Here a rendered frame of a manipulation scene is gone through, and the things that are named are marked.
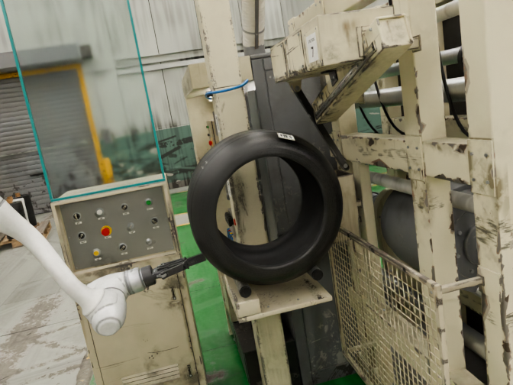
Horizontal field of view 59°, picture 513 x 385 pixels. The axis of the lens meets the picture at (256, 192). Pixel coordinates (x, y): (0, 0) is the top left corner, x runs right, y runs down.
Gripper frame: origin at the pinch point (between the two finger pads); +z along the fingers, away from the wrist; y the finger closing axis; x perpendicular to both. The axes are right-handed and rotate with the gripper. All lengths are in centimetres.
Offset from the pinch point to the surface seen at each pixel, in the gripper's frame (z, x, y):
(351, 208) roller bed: 71, 8, 21
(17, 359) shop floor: -155, 84, 181
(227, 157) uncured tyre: 21.5, -34.1, -11.3
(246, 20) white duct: 61, -89, 76
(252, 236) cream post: 25.9, 7.1, 27.9
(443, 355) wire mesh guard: 58, 32, -59
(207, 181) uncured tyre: 12.4, -28.4, -10.8
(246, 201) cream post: 28.2, -8.9, 27.8
